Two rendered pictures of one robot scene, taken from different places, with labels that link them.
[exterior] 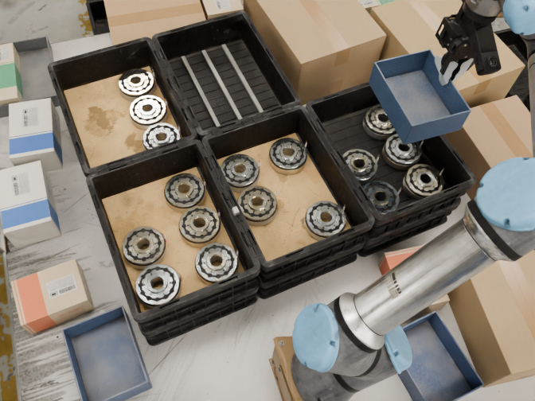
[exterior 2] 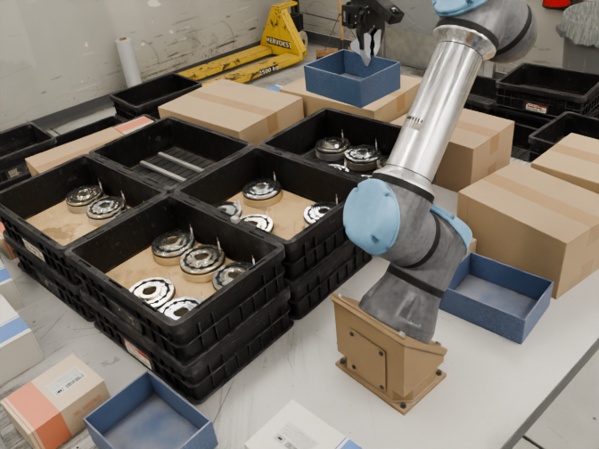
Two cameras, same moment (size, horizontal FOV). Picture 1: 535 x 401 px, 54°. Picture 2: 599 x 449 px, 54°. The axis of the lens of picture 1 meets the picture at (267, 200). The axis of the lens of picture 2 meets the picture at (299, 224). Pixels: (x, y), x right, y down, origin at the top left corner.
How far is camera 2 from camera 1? 0.67 m
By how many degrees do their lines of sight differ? 28
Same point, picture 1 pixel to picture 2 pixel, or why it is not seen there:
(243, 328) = (292, 353)
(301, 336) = (356, 222)
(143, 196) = (131, 267)
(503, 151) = not seen: hidden behind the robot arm
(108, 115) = (64, 229)
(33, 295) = (33, 402)
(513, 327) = (543, 216)
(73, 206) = (50, 330)
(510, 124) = not seen: hidden behind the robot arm
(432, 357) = (494, 297)
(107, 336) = (140, 420)
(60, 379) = not seen: outside the picture
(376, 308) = (409, 149)
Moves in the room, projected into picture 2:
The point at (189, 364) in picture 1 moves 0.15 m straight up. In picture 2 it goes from (250, 404) to (239, 352)
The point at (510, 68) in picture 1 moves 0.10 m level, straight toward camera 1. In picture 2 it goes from (414, 84) to (414, 94)
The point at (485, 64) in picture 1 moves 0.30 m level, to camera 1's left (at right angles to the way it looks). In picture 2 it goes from (390, 12) to (272, 36)
